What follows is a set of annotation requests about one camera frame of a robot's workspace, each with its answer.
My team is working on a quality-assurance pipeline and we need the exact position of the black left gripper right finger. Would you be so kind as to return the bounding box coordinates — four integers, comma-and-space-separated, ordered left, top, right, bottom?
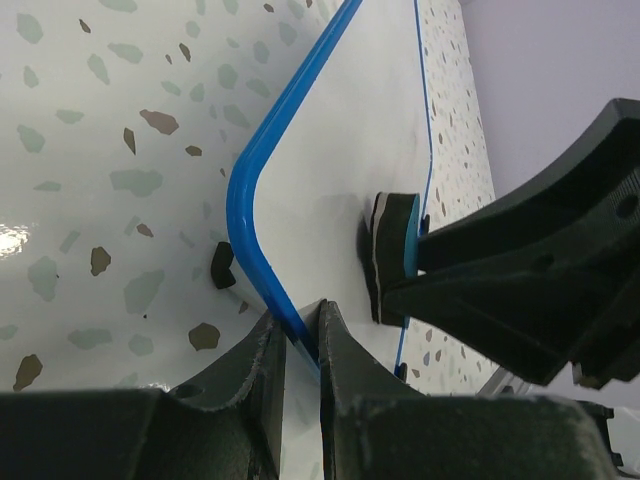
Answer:
318, 300, 617, 479

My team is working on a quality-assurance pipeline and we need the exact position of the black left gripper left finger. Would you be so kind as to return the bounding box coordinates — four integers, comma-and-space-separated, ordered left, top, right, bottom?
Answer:
1, 314, 286, 479

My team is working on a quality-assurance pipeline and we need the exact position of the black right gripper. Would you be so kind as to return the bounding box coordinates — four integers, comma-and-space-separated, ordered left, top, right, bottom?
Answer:
383, 98, 639, 390

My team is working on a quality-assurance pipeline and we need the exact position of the blue foam whiteboard eraser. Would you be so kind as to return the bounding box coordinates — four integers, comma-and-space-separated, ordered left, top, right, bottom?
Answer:
363, 192, 421, 328

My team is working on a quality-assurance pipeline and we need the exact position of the blue framed whiteboard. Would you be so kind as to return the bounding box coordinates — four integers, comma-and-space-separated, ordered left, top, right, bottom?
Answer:
226, 1, 431, 479

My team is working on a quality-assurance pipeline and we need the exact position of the black whiteboard foot clip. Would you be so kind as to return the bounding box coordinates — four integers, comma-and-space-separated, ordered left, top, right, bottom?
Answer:
210, 241, 236, 290
395, 362, 408, 382

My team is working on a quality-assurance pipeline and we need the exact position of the aluminium table edge rail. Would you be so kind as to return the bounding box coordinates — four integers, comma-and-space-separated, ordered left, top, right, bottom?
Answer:
477, 367, 531, 396

